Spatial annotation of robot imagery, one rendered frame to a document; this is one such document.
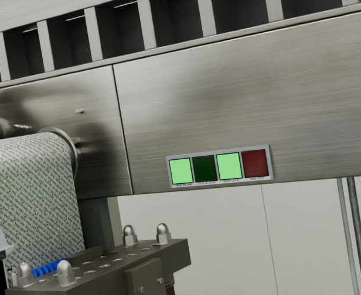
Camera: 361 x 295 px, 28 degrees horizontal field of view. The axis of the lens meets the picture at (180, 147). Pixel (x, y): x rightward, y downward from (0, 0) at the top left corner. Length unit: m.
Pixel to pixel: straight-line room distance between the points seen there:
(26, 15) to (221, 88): 0.57
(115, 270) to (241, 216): 2.85
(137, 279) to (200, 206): 2.93
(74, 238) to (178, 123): 0.35
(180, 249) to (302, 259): 2.56
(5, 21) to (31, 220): 0.56
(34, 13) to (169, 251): 0.66
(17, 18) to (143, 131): 0.46
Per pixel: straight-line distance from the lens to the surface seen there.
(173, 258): 1.60
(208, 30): 1.53
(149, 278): 1.50
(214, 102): 1.52
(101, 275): 1.42
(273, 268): 4.24
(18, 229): 1.54
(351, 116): 1.39
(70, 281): 1.38
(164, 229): 1.62
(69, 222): 1.64
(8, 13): 1.89
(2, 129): 1.91
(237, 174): 1.50
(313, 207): 4.05
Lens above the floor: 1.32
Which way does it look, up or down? 3 degrees down
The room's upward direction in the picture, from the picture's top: 9 degrees counter-clockwise
